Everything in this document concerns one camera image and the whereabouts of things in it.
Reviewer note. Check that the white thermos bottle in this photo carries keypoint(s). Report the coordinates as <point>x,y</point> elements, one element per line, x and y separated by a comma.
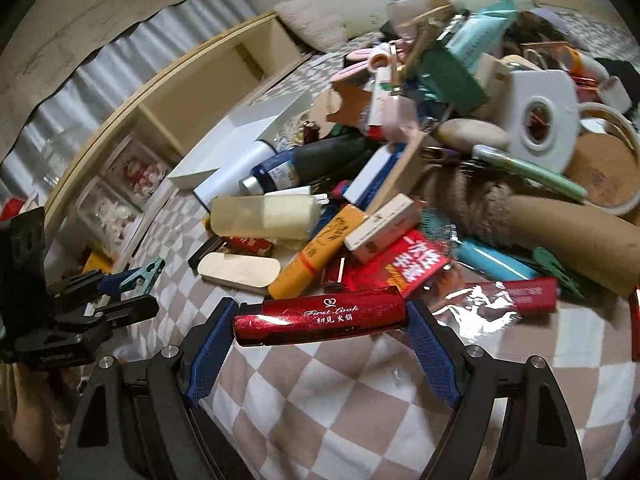
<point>225,180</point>

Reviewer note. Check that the white tube orange cap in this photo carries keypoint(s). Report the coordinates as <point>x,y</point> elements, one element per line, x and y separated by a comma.
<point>590,64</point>

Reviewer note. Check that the red tube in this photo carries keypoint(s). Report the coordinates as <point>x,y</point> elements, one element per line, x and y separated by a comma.
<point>635,307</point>

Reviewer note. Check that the small white box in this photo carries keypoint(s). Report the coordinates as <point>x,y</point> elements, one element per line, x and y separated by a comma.
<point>380,225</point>

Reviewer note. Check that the black cloth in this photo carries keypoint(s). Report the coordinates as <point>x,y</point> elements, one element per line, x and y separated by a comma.
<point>620,67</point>

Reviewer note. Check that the grey curtain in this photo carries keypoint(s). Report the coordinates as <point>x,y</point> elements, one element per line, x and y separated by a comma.
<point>150,45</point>

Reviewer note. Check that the dark green box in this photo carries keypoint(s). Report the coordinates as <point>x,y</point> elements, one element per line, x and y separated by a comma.
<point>450,75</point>

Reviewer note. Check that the green pen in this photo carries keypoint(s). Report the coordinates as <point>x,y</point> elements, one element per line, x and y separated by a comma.
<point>540,177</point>

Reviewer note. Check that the glossy red case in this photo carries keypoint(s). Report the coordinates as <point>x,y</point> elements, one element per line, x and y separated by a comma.
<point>320,315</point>

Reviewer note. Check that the person's left hand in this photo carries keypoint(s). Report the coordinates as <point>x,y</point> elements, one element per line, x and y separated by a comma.
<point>30,415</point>

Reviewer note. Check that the white tape dispenser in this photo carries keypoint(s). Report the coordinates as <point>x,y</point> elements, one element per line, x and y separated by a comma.
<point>550,95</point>

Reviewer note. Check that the pink bottle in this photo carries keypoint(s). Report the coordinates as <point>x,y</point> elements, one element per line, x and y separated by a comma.
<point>400,115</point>

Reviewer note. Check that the boxed doll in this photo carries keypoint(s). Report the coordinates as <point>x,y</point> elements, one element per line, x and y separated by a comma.
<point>107,212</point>
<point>140,172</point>

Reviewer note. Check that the clear plastic cup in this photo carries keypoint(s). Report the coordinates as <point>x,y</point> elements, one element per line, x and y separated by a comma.
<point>415,10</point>

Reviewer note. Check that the beige oblong case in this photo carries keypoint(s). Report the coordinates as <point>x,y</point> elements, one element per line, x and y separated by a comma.
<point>237,270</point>

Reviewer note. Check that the translucent yellowish bottle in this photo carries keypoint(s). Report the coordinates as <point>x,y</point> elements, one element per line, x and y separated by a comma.
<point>265,215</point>

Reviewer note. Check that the teal packet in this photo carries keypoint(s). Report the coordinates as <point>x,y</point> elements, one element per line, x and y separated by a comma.
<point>480,30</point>

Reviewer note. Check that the beige printed curtain valance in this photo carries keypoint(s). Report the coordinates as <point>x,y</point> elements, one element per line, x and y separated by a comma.
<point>100,25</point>

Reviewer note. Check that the beige oval stone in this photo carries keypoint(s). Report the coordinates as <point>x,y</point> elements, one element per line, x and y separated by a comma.
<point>470,135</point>

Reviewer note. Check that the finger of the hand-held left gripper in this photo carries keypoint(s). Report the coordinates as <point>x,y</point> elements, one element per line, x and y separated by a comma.
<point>130,307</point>
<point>107,284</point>

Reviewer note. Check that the brown cardboard cutout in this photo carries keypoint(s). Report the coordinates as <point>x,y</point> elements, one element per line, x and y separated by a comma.
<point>345,102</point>

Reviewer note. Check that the red packet in clear wrap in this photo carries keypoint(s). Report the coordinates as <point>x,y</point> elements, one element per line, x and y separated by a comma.
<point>520,295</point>

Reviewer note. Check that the round wooden hoop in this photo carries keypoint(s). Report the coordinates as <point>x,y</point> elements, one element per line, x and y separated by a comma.
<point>600,170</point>

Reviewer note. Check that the black bottle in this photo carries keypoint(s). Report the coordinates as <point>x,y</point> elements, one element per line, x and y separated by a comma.
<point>330,157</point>

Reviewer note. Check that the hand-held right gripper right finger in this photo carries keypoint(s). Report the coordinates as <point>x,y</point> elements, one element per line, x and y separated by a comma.
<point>432,350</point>

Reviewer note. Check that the small red packet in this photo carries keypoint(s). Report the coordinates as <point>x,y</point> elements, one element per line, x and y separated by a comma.
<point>247,246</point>

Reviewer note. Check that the blue can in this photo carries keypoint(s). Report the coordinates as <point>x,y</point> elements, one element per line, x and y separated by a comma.
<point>275,172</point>

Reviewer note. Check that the pink bunny ear toy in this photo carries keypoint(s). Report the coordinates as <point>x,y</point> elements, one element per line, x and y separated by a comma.
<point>360,57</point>

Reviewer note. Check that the red printed packet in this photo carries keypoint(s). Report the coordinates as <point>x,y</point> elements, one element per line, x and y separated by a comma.
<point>410,260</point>

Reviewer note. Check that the yellow orange tube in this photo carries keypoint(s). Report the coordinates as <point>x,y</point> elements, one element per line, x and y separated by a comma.
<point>320,250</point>

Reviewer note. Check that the green clothes peg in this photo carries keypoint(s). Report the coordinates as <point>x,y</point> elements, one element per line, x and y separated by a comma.
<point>147,270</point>
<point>555,270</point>

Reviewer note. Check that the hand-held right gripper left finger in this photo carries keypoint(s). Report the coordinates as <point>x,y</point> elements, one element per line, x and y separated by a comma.
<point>210,350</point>

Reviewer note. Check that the wooden bedside shelf unit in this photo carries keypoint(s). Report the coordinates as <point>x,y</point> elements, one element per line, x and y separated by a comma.
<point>200,95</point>

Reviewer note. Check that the white shallow box lid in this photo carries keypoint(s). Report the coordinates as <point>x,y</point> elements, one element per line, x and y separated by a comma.
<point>235,130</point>

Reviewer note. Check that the fluffy white pillow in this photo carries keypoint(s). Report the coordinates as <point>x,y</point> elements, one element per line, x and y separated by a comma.
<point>310,20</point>

